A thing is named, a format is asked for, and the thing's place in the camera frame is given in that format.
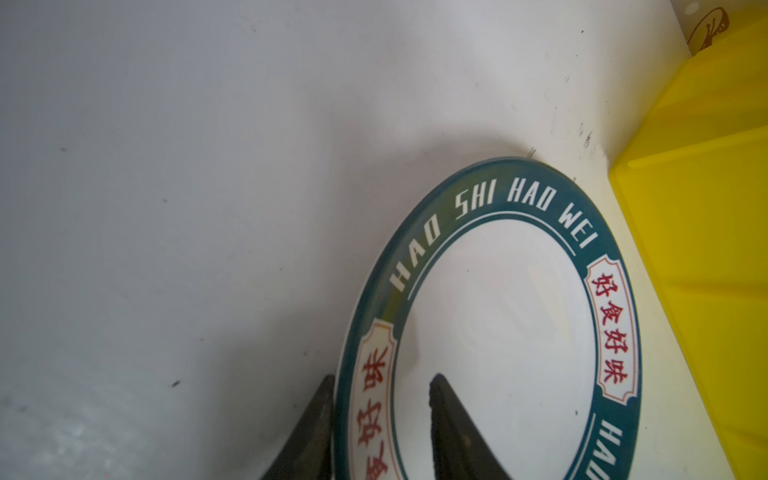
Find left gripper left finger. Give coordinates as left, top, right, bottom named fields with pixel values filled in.
left=262, top=375, right=335, bottom=480

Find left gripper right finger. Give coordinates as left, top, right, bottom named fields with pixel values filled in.
left=429, top=374, right=510, bottom=480

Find dark lettered rim white plate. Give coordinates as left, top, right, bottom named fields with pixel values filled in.
left=332, top=157, right=642, bottom=479

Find yellow plastic bin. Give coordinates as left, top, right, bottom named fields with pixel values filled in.
left=609, top=1, right=767, bottom=479

